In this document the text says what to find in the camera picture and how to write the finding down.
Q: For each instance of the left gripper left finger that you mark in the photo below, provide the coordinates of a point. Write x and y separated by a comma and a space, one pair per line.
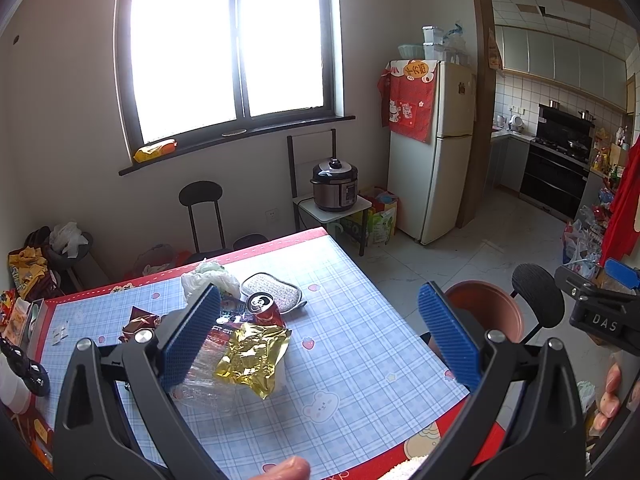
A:
93, 438

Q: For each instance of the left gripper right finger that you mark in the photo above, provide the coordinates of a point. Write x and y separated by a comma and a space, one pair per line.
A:
546, 438

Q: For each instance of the clear plastic packaging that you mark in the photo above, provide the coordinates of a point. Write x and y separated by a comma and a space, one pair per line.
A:
202, 390

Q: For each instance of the red brown paper bag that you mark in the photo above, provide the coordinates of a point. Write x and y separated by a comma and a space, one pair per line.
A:
139, 320

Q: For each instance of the gold foil wrapper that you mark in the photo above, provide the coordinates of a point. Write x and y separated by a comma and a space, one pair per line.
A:
253, 355

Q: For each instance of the white plastic bag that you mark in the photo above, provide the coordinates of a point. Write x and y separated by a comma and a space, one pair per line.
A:
209, 272

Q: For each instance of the crushed red cola can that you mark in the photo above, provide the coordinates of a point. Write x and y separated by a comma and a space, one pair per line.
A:
263, 310

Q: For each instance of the grey scrubbing pad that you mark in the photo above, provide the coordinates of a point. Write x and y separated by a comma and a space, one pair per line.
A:
288, 297

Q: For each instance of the black kitchen stove oven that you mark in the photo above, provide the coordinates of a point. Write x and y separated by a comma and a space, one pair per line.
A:
557, 164

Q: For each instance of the right hand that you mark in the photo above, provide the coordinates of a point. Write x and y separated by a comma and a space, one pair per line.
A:
609, 404

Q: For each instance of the left hand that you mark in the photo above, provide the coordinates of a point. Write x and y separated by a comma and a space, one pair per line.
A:
294, 468

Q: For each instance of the red hanging apron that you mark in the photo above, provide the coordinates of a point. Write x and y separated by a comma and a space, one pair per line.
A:
620, 236

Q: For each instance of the black round stool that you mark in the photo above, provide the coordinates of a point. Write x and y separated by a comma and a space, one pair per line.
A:
537, 287

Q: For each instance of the terracotta plastic pot bin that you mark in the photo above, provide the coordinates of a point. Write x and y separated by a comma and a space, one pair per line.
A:
490, 305

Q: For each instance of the yellow snack bags pile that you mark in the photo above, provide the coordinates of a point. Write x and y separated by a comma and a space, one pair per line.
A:
27, 267

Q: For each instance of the colourful gift bag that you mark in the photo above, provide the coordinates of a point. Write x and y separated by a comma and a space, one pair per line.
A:
382, 215

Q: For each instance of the black chair by window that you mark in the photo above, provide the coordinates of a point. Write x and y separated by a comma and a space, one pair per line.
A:
202, 202

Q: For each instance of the cream refrigerator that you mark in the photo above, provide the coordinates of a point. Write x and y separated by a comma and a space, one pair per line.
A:
429, 178

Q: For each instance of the yellow snack bag on sill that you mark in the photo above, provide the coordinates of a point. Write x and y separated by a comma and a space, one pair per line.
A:
154, 151

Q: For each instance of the red fridge cover cloth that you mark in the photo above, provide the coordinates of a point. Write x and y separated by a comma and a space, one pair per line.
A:
408, 89

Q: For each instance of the electric pressure cooker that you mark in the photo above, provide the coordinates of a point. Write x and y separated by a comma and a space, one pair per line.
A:
335, 185

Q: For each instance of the small white side table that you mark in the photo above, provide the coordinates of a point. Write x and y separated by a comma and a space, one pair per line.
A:
307, 205

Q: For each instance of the plastic containers atop fridge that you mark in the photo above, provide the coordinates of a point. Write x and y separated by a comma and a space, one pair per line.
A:
438, 45

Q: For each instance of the kitchen wall cabinets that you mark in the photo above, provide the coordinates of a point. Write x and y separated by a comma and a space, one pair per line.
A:
565, 61

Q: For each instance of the window with dark frame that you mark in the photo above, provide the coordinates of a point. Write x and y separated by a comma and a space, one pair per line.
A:
204, 72

